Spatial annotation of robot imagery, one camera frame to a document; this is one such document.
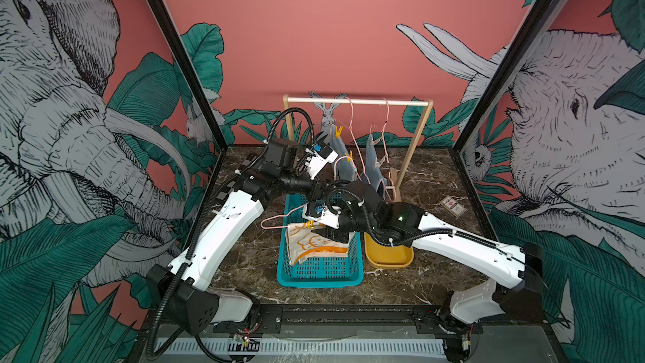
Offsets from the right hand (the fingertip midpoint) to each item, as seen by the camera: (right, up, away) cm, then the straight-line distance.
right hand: (313, 216), depth 66 cm
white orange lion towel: (-4, -11, +14) cm, 19 cm away
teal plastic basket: (0, -22, +17) cm, 28 cm away
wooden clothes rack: (+33, +21, +16) cm, 42 cm away
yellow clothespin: (-1, -2, +2) cm, 3 cm away
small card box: (+54, -2, +32) cm, 62 cm away
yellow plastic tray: (+24, -17, +18) cm, 35 cm away
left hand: (+7, +8, 0) cm, 11 cm away
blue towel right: (+19, +12, +16) cm, 28 cm away
